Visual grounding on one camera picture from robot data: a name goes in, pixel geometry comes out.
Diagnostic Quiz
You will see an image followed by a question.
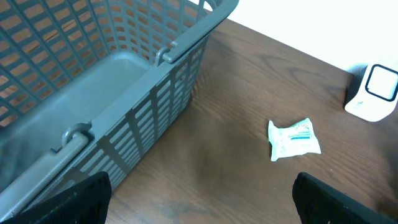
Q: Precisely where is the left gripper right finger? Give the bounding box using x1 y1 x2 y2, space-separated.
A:
292 172 397 224

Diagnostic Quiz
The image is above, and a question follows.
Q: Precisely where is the teal snack packet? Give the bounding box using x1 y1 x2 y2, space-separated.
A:
268 118 322 162

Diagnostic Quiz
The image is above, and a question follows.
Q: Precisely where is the grey plastic shopping basket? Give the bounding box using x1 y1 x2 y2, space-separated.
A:
1 0 237 220

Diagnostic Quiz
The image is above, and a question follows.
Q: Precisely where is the white barcode scanner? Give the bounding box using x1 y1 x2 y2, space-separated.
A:
344 63 397 122

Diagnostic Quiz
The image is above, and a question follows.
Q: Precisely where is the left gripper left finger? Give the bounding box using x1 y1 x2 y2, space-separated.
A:
2 171 112 224

